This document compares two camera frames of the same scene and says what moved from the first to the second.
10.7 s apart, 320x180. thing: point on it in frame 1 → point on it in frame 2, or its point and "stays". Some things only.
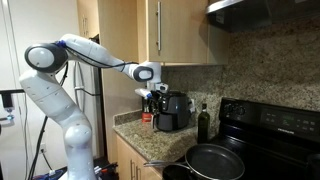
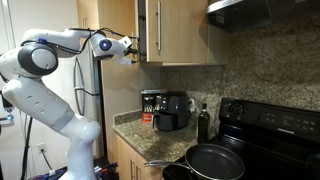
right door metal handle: [158, 43] stays
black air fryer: [175, 112] stays
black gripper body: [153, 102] → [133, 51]
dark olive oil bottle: [204, 126] stays
